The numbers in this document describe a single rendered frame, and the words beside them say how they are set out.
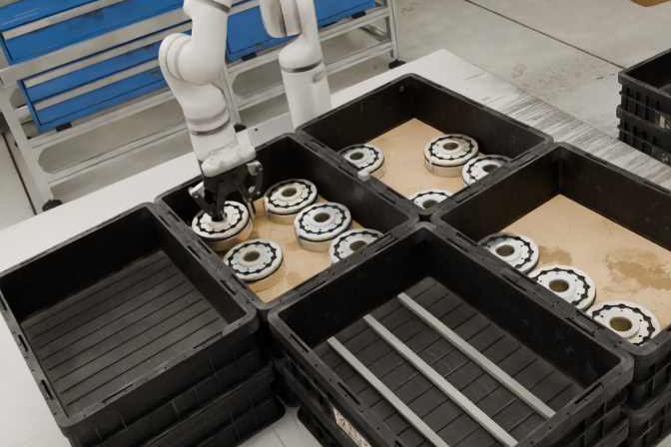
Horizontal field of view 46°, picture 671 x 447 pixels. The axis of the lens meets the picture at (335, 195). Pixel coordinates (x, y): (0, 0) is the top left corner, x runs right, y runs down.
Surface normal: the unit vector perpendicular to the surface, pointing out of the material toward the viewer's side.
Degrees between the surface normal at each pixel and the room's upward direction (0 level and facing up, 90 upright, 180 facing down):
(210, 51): 74
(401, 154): 0
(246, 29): 90
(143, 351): 0
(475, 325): 0
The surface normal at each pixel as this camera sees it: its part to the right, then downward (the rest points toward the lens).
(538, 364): -0.16, -0.80
